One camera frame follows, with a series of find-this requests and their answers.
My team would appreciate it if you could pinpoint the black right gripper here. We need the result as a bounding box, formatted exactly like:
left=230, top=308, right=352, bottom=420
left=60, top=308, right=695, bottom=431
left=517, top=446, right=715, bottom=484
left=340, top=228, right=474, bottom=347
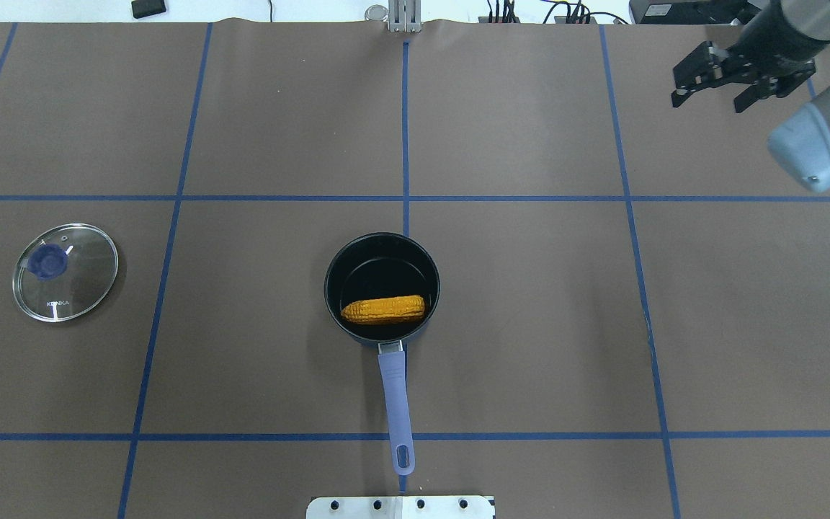
left=671, top=1, right=819, bottom=114

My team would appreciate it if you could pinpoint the glass pot lid blue knob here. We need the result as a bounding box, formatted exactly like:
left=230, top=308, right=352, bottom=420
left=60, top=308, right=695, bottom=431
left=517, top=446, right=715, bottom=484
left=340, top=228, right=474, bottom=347
left=11, top=223, right=120, bottom=323

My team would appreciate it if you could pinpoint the aluminium frame post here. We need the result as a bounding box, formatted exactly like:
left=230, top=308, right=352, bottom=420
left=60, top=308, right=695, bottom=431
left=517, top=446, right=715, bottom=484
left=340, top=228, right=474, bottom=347
left=386, top=0, right=422, bottom=33

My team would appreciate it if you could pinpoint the yellow corn cob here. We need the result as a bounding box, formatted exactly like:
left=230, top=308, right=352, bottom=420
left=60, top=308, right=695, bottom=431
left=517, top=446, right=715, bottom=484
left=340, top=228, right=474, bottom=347
left=340, top=295, right=427, bottom=326

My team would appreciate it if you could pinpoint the small black puck device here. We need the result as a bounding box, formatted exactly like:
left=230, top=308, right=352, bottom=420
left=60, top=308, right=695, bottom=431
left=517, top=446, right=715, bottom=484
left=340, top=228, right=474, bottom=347
left=130, top=0, right=167, bottom=19

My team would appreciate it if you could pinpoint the blue saucepan with handle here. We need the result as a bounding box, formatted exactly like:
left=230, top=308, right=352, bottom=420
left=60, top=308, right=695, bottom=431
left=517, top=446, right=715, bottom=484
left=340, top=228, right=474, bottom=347
left=323, top=232, right=441, bottom=476

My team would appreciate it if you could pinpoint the orange black power strip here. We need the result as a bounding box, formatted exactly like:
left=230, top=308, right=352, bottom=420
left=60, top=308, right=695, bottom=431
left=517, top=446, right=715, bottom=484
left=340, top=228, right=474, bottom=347
left=476, top=1, right=595, bottom=24

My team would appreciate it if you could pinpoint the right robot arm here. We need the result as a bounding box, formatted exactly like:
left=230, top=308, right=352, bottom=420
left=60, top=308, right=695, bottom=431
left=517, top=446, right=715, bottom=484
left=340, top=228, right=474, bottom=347
left=671, top=1, right=830, bottom=192

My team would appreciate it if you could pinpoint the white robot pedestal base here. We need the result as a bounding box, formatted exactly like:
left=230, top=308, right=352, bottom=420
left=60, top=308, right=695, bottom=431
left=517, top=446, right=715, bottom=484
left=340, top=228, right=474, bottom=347
left=305, top=495, right=496, bottom=518

